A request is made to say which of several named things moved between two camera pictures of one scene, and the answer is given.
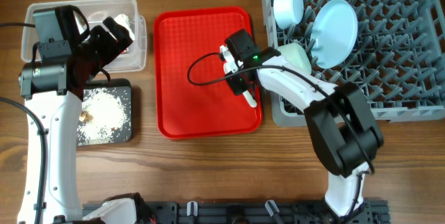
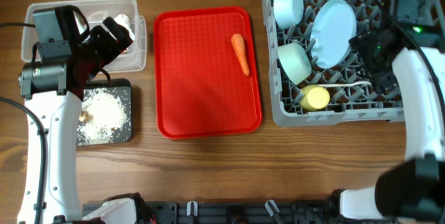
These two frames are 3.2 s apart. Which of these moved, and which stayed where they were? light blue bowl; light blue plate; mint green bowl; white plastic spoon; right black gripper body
Moved: right black gripper body; white plastic spoon
Stayed: light blue plate; light blue bowl; mint green bowl
